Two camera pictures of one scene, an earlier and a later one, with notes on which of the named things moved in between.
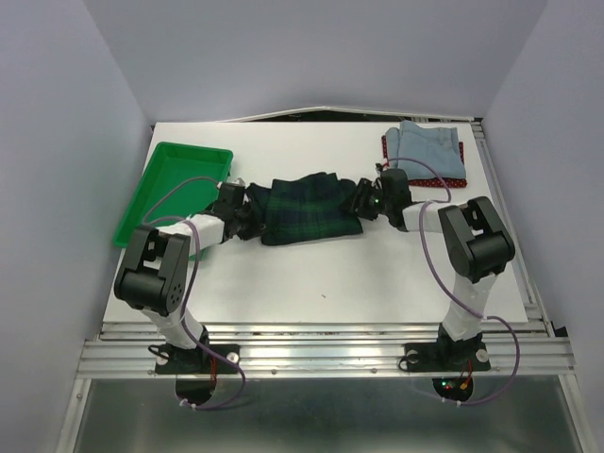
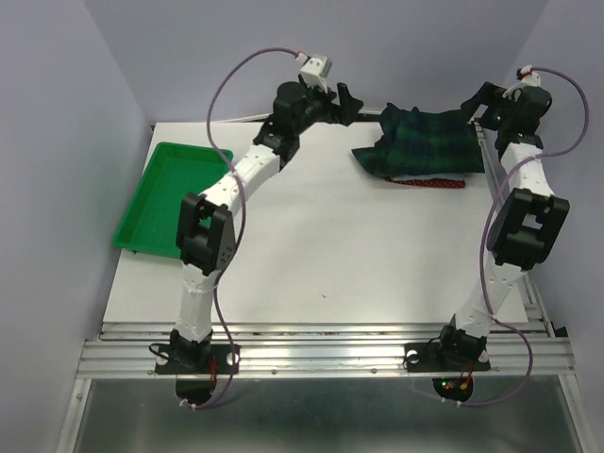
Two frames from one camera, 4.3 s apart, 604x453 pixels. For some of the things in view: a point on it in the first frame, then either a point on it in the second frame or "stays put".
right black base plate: x=446 y=357 stays put
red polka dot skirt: x=429 y=182 stays put
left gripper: x=257 y=227 -> x=342 y=113
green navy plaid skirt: x=305 y=208 -> x=420 y=142
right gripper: x=361 y=191 -> x=480 y=97
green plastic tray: x=169 y=165 stays put
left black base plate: x=176 y=360 stays put
